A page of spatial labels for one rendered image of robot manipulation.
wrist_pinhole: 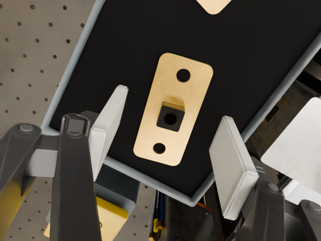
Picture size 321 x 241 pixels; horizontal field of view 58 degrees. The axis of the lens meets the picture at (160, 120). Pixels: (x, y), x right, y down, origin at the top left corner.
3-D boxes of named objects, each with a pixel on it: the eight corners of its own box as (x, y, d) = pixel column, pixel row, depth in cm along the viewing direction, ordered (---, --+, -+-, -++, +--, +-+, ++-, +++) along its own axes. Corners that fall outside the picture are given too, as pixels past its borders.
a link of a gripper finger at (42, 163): (70, 190, 12) (1, 172, 12) (99, 136, 17) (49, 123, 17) (76, 161, 12) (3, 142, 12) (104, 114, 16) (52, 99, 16)
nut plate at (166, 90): (177, 165, 23) (178, 173, 22) (132, 152, 23) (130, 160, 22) (215, 66, 20) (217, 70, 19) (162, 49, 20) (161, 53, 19)
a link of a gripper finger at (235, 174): (245, 171, 14) (260, 175, 14) (223, 114, 20) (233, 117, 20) (222, 218, 15) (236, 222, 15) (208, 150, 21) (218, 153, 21)
